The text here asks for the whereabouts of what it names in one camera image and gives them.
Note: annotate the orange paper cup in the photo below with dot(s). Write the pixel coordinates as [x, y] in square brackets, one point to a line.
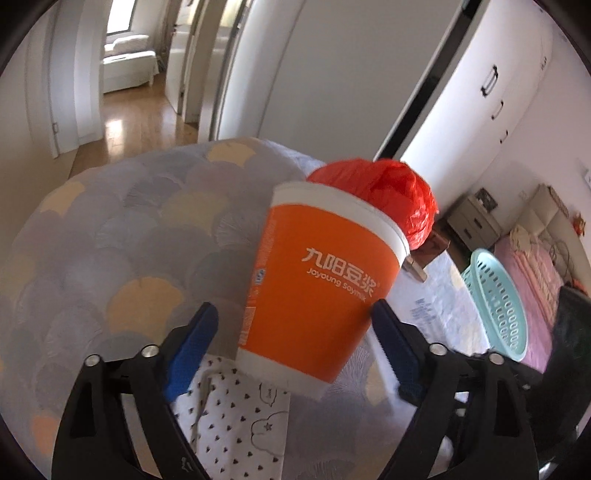
[318, 300]

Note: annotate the small picture frame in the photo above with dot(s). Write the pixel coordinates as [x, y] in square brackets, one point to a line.
[486, 198]

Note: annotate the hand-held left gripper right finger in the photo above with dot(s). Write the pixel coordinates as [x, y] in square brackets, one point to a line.
[397, 350]

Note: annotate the white sofa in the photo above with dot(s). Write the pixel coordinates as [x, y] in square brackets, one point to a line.
[127, 62]

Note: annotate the beige nightstand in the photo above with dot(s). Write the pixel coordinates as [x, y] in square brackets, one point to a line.
[473, 219]

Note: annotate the white door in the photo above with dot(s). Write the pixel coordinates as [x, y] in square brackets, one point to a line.
[346, 69]

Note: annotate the brown cardboard box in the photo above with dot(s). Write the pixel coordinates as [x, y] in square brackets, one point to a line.
[431, 249]

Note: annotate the dark framed window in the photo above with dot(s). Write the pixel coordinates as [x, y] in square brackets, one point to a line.
[121, 16]

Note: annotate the white wardrobe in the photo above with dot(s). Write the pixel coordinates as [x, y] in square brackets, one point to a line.
[485, 92]

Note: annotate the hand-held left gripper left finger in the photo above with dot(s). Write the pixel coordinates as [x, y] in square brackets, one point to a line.
[191, 350]

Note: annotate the folded yellow pink quilt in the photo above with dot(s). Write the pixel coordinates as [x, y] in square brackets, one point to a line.
[524, 240]

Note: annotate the white heart-patterned cloth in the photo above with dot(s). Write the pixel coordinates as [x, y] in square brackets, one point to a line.
[240, 429]

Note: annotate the beige padded headboard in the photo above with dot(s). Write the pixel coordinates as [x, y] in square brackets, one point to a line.
[558, 221]

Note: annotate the orange plastic bag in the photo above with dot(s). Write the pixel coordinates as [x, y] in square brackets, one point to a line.
[392, 194]

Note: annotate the pink bed blanket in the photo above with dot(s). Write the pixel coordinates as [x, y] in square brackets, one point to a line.
[535, 286]

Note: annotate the teal plastic basket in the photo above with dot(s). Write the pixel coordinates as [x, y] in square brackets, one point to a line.
[498, 300]

